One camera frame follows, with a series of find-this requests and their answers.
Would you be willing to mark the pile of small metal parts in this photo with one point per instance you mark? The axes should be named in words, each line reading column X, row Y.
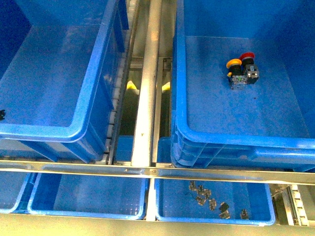
column 201, row 201

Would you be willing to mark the lower blue tray far-left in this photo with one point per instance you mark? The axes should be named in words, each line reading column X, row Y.
column 15, row 191

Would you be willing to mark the lower blue tray left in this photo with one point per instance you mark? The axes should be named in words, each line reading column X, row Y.
column 89, row 196

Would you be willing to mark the lower blue tray right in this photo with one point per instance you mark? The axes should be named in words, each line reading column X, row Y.
column 259, row 196

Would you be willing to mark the blue right plastic bin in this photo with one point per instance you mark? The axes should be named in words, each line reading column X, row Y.
column 269, row 124

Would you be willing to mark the metal rack frame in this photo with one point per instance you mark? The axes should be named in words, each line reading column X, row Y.
column 138, row 143

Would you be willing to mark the blue plastic bin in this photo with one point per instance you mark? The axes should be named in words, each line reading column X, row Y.
column 269, row 124
column 59, row 63

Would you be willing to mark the yellow mushroom push button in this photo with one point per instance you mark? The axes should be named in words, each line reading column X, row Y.
column 236, row 78

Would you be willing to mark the red mushroom push button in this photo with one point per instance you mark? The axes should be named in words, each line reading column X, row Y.
column 250, row 69

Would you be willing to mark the small black clip part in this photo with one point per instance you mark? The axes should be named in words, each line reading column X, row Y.
column 2, row 114

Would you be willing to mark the blue middle plastic bin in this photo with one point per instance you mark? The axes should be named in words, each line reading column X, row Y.
column 59, row 63

